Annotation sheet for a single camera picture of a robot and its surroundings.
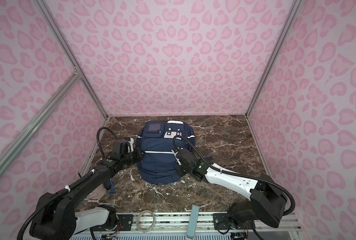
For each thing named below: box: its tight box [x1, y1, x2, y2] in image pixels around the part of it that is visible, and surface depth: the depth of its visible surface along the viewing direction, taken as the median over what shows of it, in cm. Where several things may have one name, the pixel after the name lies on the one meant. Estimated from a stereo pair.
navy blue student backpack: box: [135, 120, 196, 185], surface depth 88 cm
